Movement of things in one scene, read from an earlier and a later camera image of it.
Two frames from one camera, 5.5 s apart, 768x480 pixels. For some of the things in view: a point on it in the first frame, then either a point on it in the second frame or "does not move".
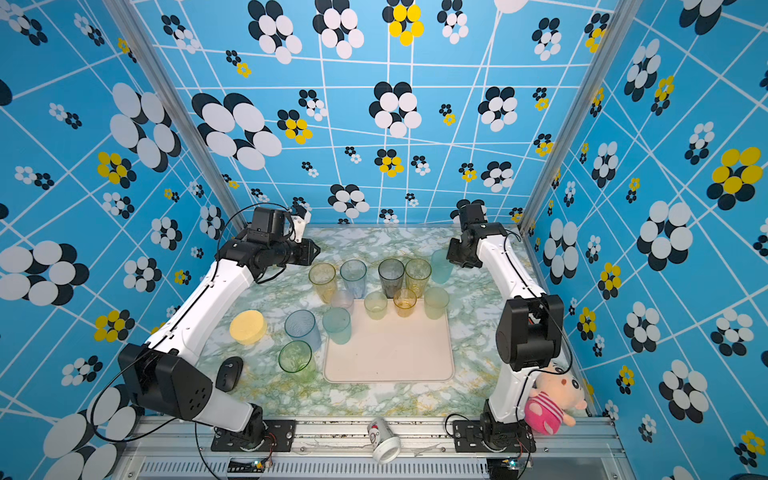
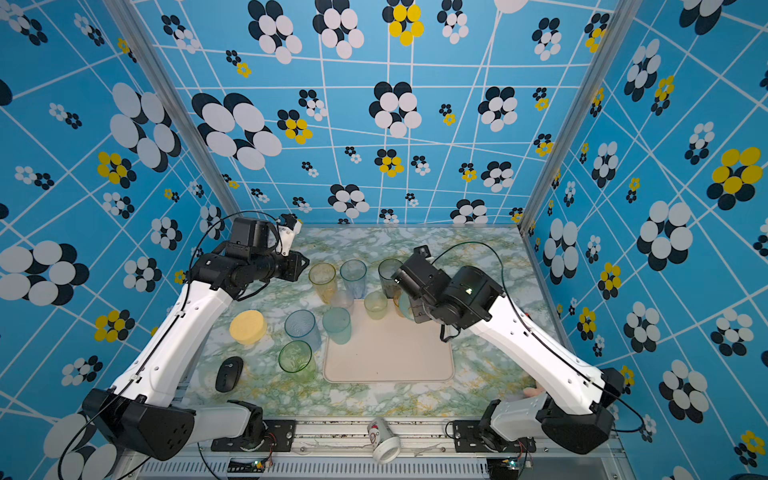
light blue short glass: (301, 325) does not move
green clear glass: (296, 357) does not move
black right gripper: (453, 256) -> (420, 315)
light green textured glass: (375, 304) does not move
